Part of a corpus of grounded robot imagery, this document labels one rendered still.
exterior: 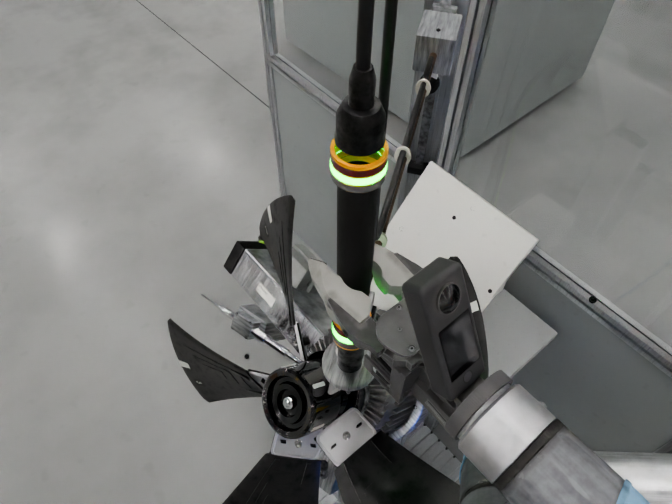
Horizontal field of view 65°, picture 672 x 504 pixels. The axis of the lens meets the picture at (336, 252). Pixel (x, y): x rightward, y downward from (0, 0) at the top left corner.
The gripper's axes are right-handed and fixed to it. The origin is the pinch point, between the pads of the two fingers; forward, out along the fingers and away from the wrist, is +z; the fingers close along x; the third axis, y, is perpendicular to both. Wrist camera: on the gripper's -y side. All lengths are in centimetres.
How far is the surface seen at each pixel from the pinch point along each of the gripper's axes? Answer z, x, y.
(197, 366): 30, -12, 59
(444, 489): -19, 6, 46
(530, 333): -5, 61, 80
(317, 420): 1.0, -3.2, 43.2
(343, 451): -4.4, -2.2, 47.9
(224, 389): 25, -10, 63
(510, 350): -5, 53, 80
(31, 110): 305, 4, 165
